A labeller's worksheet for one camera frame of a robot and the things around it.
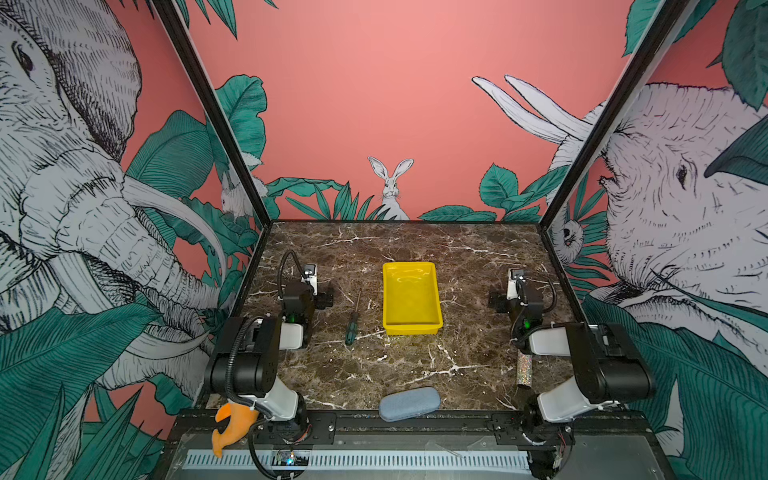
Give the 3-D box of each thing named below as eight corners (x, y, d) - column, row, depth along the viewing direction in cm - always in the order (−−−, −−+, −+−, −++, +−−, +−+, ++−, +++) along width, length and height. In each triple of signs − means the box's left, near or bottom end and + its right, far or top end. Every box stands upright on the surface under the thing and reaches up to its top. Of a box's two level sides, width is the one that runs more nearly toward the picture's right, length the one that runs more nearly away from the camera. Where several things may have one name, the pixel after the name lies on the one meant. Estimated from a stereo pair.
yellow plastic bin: (381, 335, 92) (381, 325, 87) (383, 272, 108) (383, 260, 102) (440, 335, 93) (443, 325, 87) (433, 273, 108) (436, 261, 102)
